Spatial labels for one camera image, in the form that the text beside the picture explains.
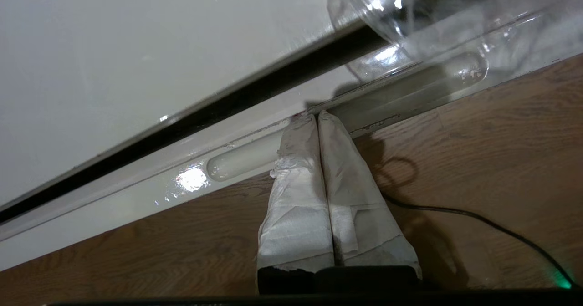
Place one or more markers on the white slippers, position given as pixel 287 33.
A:
pixel 432 19

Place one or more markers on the right gripper left finger wrapped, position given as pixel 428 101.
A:
pixel 296 215

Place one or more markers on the white glossy low cabinet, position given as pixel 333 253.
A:
pixel 114 69

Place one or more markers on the right gripper right finger wrapped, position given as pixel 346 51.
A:
pixel 360 206

